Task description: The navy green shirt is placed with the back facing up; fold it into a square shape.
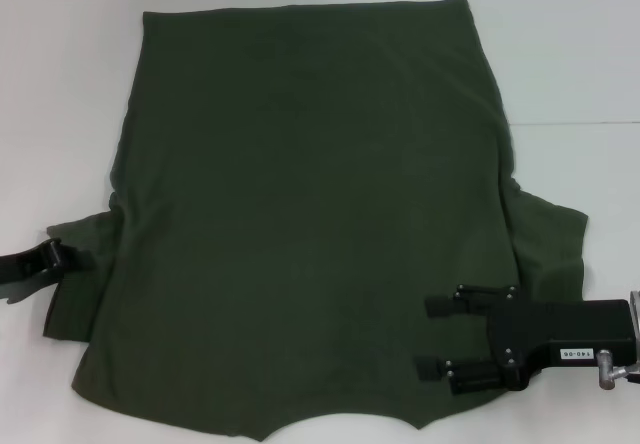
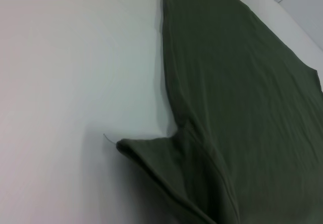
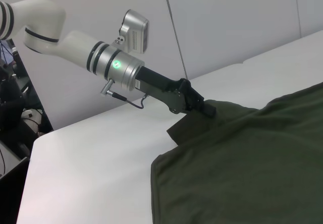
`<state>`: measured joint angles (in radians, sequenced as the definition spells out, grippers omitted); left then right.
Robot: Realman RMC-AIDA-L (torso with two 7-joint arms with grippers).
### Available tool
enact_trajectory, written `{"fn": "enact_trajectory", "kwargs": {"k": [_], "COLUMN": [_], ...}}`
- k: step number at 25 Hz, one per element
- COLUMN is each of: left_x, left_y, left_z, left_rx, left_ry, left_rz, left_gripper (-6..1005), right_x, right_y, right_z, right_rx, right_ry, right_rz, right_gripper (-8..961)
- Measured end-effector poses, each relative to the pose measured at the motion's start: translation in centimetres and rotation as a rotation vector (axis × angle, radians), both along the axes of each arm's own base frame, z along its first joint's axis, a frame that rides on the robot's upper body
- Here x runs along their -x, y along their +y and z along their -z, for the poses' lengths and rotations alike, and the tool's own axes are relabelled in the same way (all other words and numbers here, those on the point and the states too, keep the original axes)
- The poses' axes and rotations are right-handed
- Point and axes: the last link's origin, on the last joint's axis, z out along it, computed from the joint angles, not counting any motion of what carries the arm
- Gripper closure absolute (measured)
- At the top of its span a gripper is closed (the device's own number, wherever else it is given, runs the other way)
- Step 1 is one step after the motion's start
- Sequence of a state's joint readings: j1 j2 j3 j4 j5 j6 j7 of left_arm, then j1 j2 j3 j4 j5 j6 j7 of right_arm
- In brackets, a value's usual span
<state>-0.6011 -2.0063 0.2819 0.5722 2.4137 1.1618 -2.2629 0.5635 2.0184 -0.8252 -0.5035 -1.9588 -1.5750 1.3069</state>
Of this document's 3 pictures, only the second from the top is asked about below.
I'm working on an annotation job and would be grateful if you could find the dark green t-shirt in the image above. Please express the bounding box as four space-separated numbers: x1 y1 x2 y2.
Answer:
103 0 323 224

